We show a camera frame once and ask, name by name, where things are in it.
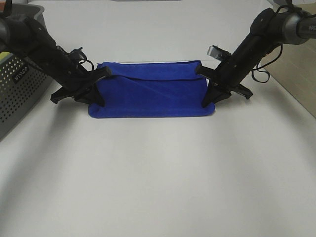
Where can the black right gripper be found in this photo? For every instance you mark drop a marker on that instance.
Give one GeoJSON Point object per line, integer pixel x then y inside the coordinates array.
{"type": "Point", "coordinates": [227, 78]}

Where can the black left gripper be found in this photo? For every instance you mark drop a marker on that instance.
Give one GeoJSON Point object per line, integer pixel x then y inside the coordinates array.
{"type": "Point", "coordinates": [76, 81]}

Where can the blue towel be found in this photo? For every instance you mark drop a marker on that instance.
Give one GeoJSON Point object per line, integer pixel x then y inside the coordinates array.
{"type": "Point", "coordinates": [151, 90]}

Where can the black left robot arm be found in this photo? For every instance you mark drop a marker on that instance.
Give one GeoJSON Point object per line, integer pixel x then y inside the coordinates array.
{"type": "Point", "coordinates": [27, 38]}

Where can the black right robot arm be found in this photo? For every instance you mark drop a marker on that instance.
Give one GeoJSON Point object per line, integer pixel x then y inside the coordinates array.
{"type": "Point", "coordinates": [270, 29]}

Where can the grey perforated basket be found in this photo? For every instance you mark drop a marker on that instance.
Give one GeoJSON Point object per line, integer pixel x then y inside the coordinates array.
{"type": "Point", "coordinates": [21, 86]}

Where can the yellow-green towel in basket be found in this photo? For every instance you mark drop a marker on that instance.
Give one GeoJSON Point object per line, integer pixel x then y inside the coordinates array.
{"type": "Point", "coordinates": [3, 55]}

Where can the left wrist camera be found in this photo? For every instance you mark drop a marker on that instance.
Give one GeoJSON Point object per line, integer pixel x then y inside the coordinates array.
{"type": "Point", "coordinates": [77, 55]}

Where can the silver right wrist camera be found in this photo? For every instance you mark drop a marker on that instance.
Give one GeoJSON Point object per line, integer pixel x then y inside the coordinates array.
{"type": "Point", "coordinates": [217, 53]}

